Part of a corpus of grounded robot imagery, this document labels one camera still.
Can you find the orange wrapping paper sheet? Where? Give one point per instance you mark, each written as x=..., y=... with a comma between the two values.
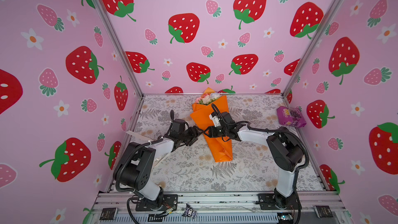
x=221, y=151

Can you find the white blue fake rose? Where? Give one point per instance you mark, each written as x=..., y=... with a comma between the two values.
x=214, y=96

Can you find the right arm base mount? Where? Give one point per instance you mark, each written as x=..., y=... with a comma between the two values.
x=278, y=202

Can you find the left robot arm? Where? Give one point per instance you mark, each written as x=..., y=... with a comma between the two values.
x=132, y=173

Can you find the clear ribbon strip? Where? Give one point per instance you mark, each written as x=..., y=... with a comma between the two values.
x=136, y=134

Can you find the small black box right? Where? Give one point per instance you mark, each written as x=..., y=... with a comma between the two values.
x=323, y=211

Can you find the small black box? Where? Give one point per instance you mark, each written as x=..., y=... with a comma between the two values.
x=108, y=214
x=323, y=211

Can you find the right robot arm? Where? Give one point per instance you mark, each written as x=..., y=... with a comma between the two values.
x=288, y=152

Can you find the aluminium corner post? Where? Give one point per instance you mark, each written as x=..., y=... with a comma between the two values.
x=103, y=14
x=328, y=17

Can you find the aluminium corner post left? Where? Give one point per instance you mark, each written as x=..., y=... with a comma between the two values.
x=103, y=14

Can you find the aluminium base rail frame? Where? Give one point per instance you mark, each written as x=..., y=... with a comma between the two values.
x=225, y=208

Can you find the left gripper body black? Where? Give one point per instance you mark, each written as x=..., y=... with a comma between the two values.
x=188, y=136

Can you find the small black box left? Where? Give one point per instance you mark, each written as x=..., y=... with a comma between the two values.
x=108, y=214

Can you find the purple snack bag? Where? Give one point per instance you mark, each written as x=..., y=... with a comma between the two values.
x=290, y=117

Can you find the aluminium corner post right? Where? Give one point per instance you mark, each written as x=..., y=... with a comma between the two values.
x=328, y=17

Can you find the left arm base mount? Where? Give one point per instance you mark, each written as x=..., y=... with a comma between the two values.
x=162, y=203

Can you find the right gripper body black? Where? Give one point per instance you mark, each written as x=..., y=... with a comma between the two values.
x=218, y=130

